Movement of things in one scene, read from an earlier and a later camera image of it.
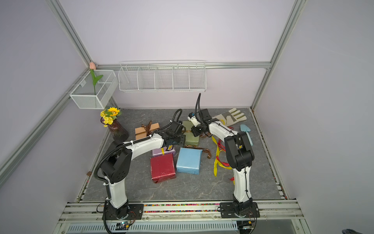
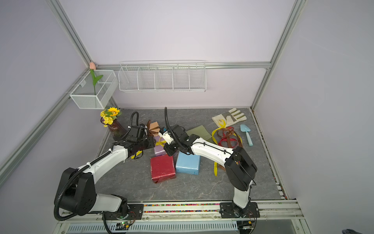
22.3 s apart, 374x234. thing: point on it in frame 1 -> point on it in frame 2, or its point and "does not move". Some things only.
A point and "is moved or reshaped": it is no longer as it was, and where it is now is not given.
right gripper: (195, 132) -> (168, 151)
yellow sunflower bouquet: (109, 115) does not move
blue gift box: (189, 161) does not move
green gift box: (191, 140) is moved or reshaped
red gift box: (162, 168) does not move
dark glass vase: (118, 130) does not move
